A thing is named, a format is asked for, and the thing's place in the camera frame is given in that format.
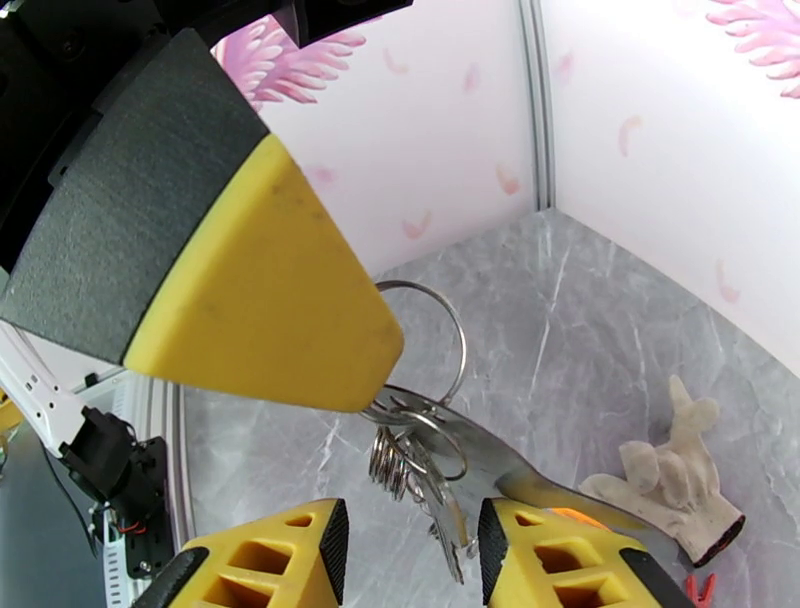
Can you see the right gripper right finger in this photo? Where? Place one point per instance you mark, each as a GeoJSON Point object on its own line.
{"type": "Point", "coordinates": [562, 575]}

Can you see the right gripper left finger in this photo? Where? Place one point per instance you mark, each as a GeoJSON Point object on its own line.
{"type": "Point", "coordinates": [262, 562]}

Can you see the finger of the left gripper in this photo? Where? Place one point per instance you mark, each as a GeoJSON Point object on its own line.
{"type": "Point", "coordinates": [237, 269]}

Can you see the black keyring plate with rings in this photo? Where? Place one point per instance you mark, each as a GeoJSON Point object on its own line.
{"type": "Point", "coordinates": [500, 456]}

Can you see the orange pen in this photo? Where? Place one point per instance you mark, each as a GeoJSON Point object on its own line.
{"type": "Point", "coordinates": [575, 516]}

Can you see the red clothespin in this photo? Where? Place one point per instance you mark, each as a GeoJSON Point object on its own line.
{"type": "Point", "coordinates": [700, 594]}

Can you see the white work glove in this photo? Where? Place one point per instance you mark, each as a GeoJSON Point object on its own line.
{"type": "Point", "coordinates": [669, 475]}

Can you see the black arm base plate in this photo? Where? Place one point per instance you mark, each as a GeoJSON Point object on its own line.
{"type": "Point", "coordinates": [147, 500]}

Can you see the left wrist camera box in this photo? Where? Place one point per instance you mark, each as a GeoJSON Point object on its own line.
{"type": "Point", "coordinates": [350, 15]}

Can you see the aluminium frame post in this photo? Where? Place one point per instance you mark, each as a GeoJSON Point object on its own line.
{"type": "Point", "coordinates": [539, 106]}

